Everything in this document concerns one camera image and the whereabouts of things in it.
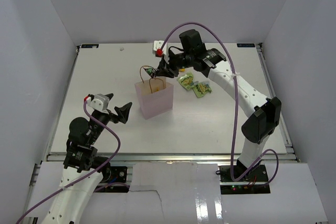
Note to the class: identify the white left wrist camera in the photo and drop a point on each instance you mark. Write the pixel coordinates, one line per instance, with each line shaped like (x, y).
(98, 102)

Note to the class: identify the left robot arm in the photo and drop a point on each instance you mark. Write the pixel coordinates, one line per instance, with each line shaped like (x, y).
(83, 169)

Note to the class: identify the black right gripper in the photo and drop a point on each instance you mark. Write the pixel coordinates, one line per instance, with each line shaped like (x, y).
(171, 72)

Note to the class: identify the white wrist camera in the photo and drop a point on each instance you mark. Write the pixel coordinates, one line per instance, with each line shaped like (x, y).
(98, 102)
(159, 48)

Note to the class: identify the aluminium frame rail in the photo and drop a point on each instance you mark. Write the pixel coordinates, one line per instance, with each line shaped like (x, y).
(289, 157)

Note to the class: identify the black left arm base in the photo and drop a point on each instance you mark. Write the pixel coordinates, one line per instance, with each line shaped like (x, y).
(113, 174)

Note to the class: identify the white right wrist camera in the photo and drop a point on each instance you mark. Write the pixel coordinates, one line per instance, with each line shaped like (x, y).
(159, 48)

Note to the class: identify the green Himalaya snack packet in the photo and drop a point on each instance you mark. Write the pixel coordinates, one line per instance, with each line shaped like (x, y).
(201, 89)
(187, 81)

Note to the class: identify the pink paper bag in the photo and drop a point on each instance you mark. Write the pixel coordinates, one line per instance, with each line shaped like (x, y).
(155, 95)

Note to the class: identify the purple M&M packet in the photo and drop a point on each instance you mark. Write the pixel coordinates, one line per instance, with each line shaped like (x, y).
(151, 71)

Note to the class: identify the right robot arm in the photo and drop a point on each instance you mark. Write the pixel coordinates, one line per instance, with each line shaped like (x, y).
(263, 113)

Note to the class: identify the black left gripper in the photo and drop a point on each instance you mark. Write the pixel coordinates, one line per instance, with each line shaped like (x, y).
(122, 112)

